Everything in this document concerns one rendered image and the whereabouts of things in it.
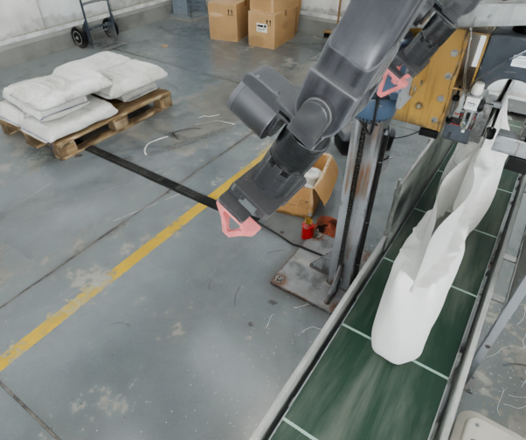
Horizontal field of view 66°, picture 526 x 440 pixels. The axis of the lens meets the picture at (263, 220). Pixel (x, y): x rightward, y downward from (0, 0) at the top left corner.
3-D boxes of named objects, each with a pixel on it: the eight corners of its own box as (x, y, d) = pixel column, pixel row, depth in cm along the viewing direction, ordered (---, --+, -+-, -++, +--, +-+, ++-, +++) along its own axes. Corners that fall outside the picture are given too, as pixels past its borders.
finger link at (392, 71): (364, 89, 97) (390, 58, 89) (376, 79, 101) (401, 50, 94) (385, 108, 96) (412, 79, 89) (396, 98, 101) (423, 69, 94)
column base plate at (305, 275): (342, 320, 198) (347, 293, 185) (269, 283, 216) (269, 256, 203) (379, 259, 230) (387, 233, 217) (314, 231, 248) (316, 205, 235)
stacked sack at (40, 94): (40, 118, 284) (32, 99, 275) (10, 102, 303) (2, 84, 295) (117, 88, 324) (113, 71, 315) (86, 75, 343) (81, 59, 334)
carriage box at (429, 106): (439, 133, 132) (470, 30, 111) (343, 107, 146) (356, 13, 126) (458, 106, 147) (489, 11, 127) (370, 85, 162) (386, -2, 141)
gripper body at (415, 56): (390, 60, 92) (412, 33, 86) (405, 48, 98) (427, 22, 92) (411, 79, 91) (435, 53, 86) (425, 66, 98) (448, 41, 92)
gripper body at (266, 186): (228, 189, 54) (249, 156, 48) (270, 156, 60) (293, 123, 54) (263, 223, 53) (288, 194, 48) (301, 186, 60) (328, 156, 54)
